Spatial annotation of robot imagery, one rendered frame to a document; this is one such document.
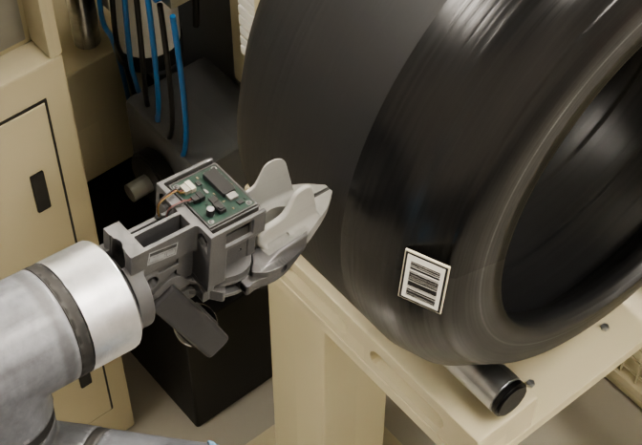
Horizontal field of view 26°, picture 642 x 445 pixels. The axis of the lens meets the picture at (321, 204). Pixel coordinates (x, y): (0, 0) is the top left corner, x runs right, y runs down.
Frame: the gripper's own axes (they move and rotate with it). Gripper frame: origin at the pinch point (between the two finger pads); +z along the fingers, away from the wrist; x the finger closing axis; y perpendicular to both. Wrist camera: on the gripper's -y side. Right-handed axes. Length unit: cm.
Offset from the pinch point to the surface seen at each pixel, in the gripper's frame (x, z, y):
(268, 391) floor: 52, 46, -118
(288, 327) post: 33, 31, -71
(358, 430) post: 25, 41, -96
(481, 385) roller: -8.8, 18.3, -29.8
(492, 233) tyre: -12.0, 8.6, 1.7
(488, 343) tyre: -11.9, 12.7, -15.7
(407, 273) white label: -8.9, 2.8, -2.4
